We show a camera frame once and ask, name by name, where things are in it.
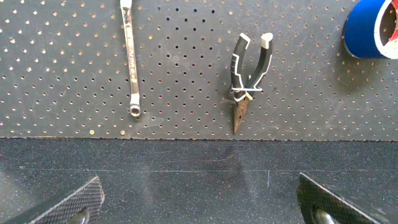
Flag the wrench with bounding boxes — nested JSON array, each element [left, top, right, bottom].
[[119, 0, 142, 118]]

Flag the roll of blue tape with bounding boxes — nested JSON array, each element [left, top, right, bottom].
[[343, 0, 398, 60]]

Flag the metal hook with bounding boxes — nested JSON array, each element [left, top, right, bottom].
[[230, 86, 264, 93]]

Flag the black pegboard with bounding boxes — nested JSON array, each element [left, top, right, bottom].
[[0, 0, 398, 141]]

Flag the black and white pliers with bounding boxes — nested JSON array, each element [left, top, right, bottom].
[[229, 32, 274, 135]]

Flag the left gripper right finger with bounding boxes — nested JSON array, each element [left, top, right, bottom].
[[295, 172, 398, 224]]

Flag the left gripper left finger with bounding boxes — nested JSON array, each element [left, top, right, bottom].
[[0, 176, 106, 224]]

